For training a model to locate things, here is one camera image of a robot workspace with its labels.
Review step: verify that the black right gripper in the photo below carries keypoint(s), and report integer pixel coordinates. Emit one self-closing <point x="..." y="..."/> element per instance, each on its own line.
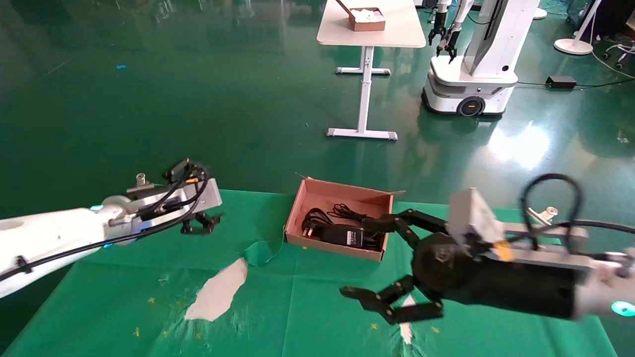
<point x="446" y="267"/>

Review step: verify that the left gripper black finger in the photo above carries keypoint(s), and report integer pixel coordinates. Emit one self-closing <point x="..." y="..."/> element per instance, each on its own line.
<point x="211" y="218"/>
<point x="198" y="229"/>

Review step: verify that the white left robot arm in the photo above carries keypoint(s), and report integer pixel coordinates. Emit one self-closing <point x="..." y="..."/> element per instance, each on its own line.
<point x="49" y="238"/>

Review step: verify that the brown open cardboard box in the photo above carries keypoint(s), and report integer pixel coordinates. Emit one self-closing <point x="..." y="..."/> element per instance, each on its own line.
<point x="337" y="196"/>

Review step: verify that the small brown cardboard box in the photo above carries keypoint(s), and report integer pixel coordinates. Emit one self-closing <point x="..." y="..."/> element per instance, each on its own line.
<point x="367" y="25"/>

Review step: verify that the white items in small box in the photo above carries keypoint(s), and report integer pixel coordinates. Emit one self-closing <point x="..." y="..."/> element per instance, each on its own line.
<point x="369" y="15"/>

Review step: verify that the silver metal table clip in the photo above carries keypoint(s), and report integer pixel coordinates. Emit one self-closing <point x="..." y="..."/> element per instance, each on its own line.
<point x="544" y="215"/>
<point x="140" y="181"/>

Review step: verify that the green table cloth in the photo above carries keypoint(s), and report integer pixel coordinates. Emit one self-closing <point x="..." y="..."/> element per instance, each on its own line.
<point x="307" y="307"/>

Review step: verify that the white wheeled background robot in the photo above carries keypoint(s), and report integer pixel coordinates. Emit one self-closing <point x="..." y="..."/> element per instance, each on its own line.
<point x="481" y="64"/>

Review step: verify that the background robot black gripper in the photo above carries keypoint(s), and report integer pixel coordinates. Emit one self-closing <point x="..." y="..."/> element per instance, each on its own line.
<point x="449" y="44"/>
<point x="436" y="32"/>

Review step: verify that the white height-adjustable table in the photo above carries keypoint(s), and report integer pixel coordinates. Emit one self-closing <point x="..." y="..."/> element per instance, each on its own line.
<point x="372" y="37"/>

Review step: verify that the black floor power brick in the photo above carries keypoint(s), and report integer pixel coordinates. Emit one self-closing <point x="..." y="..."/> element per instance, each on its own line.
<point x="561" y="82"/>

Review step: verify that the white floor scrap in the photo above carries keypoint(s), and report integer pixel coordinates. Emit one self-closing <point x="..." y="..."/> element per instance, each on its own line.
<point x="621" y="137"/>

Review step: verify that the white round-base floor stand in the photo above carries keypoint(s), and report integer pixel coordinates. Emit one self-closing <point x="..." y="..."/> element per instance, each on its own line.
<point x="573" y="46"/>

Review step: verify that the small white round base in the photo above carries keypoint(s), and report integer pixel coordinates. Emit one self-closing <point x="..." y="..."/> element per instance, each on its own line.
<point x="539" y="13"/>

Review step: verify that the office chair caster base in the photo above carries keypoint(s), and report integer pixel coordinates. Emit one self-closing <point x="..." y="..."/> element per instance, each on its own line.
<point x="620" y="49"/>

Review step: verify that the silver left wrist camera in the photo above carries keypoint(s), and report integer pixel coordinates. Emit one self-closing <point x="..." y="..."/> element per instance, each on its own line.
<point x="208" y="196"/>

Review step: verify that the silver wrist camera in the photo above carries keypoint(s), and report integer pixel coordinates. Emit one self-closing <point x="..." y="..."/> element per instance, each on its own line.
<point x="471" y="213"/>
<point x="208" y="196"/>

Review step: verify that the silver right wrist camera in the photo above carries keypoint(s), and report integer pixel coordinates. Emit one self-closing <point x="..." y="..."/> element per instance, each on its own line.
<point x="471" y="213"/>

